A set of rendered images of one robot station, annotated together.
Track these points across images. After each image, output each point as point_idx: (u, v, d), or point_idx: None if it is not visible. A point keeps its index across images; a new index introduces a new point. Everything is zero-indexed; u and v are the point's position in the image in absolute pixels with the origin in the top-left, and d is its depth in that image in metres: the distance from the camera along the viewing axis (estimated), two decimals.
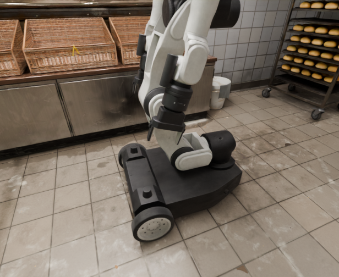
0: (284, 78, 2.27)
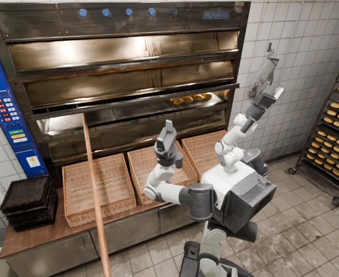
0: (309, 164, 2.81)
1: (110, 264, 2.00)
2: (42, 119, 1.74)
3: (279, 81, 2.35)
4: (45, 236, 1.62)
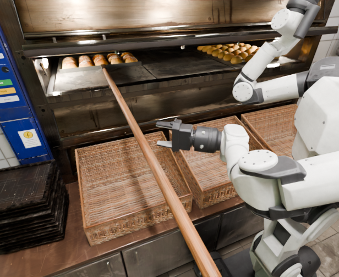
0: None
1: None
2: (43, 70, 1.08)
3: None
4: (50, 261, 0.96)
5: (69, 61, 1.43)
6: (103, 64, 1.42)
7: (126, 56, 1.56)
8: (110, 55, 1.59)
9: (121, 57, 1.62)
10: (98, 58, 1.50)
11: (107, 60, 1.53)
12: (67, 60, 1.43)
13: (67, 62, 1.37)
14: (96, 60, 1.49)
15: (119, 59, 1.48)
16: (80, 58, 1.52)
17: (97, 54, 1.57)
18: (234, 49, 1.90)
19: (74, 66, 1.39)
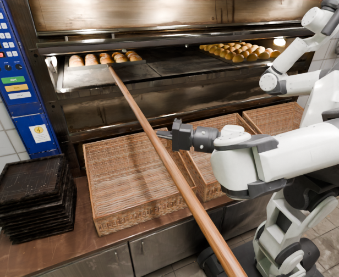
0: None
1: None
2: (53, 68, 1.12)
3: None
4: (61, 250, 1.00)
5: (76, 60, 1.47)
6: (109, 62, 1.46)
7: (131, 55, 1.60)
8: (115, 54, 1.63)
9: (126, 56, 1.67)
10: (104, 56, 1.54)
11: (112, 59, 1.58)
12: (74, 58, 1.48)
13: (74, 61, 1.42)
14: (102, 58, 1.54)
15: (124, 57, 1.52)
16: (86, 57, 1.57)
17: (102, 53, 1.61)
18: (235, 48, 1.94)
19: (81, 65, 1.43)
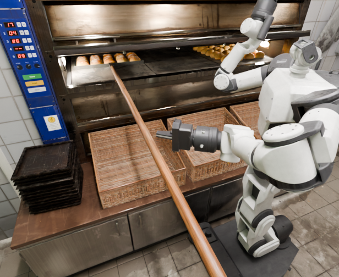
0: None
1: (147, 259, 1.57)
2: (64, 67, 1.32)
3: None
4: (71, 219, 1.20)
5: (82, 60, 1.68)
6: (111, 62, 1.66)
7: (131, 55, 1.80)
8: (117, 54, 1.83)
9: (127, 56, 1.86)
10: (107, 57, 1.74)
11: (114, 59, 1.78)
12: (80, 58, 1.68)
13: (80, 61, 1.62)
14: (104, 59, 1.74)
15: (125, 58, 1.72)
16: (91, 57, 1.77)
17: (105, 54, 1.81)
18: (225, 49, 2.14)
19: (86, 64, 1.63)
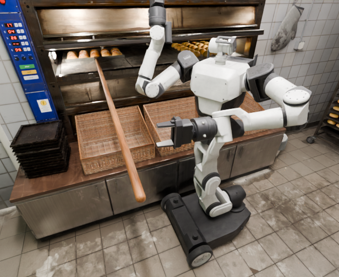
0: (329, 131, 2.68)
1: (125, 223, 1.86)
2: (53, 59, 1.60)
3: (302, 35, 2.22)
4: (59, 182, 1.49)
5: (71, 54, 1.99)
6: (96, 56, 1.98)
7: (114, 51, 2.11)
8: (102, 50, 2.14)
9: (111, 51, 2.18)
10: (93, 52, 2.05)
11: (99, 54, 2.09)
12: (70, 53, 2.00)
13: (70, 55, 1.93)
14: (91, 53, 2.05)
15: (108, 53, 2.03)
16: (80, 52, 2.09)
17: (92, 49, 2.12)
18: (199, 46, 2.43)
19: (75, 57, 1.95)
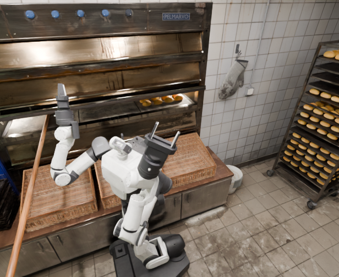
0: (285, 166, 2.79)
1: (74, 269, 1.97)
2: None
3: (250, 83, 2.32)
4: (0, 241, 1.59)
5: None
6: None
7: None
8: None
9: None
10: None
11: None
12: None
13: None
14: None
15: None
16: None
17: None
18: None
19: None
